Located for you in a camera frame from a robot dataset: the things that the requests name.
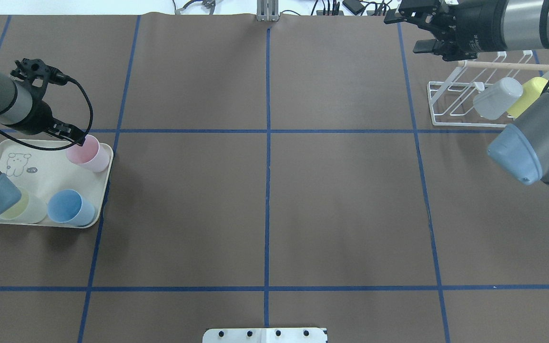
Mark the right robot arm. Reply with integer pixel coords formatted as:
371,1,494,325
384,0,549,186

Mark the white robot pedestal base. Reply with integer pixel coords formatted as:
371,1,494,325
202,327,328,343

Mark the aluminium frame post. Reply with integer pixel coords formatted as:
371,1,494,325
256,0,280,22

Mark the white wire cup rack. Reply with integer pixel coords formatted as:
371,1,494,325
427,50,549,128

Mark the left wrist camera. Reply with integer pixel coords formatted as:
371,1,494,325
10,58,71,92

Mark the grey plastic cup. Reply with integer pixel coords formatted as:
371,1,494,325
473,77,524,120

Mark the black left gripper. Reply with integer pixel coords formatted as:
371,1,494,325
17,100,87,146

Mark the pink plastic cup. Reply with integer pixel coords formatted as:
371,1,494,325
65,135,111,173

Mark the light blue cup back-left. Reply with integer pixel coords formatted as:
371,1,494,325
47,189,97,227

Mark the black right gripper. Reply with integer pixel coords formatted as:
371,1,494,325
384,0,508,61

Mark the yellow plastic cup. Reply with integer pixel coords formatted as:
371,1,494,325
507,77,549,119

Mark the cream plastic cup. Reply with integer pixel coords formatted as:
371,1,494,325
0,187,47,224

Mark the cream plastic tray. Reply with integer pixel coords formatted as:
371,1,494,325
0,139,114,228

